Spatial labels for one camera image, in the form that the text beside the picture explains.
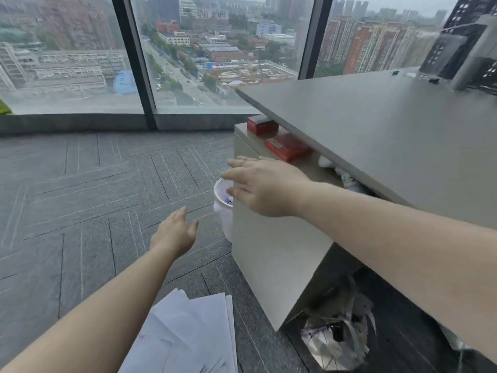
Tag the flat red box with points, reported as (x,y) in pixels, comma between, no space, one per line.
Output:
(287,147)

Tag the clear bag of rubbish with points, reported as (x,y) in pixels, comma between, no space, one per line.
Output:
(337,337)

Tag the white paper sheets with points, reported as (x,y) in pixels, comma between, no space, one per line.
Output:
(186,337)

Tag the person's right forearm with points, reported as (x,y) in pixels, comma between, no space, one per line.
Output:
(407,252)

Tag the grey desk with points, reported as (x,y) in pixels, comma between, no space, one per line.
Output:
(388,128)

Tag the person's right hand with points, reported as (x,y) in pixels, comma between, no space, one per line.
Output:
(271,188)

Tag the person's right thumb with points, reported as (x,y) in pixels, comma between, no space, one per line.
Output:
(244,194)

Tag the person's left forearm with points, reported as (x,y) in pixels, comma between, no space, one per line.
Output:
(97,322)

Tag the black mesh desk organizer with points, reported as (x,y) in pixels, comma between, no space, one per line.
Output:
(471,19)

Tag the person's right middle finger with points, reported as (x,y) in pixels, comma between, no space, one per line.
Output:
(239,163)

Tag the small red box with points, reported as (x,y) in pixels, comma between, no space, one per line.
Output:
(262,126)

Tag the white crumpled plastic bag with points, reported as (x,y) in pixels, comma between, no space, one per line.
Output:
(349,178)

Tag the beige side cabinet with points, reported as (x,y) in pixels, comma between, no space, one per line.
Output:
(275,260)

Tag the person's left hand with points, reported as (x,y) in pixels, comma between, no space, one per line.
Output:
(172,236)

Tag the dark window post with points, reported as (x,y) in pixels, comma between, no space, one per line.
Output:
(315,34)
(134,62)

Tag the white waste bin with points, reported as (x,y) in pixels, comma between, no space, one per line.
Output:
(223,215)

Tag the person's left thumb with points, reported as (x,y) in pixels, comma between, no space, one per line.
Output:
(193,230)

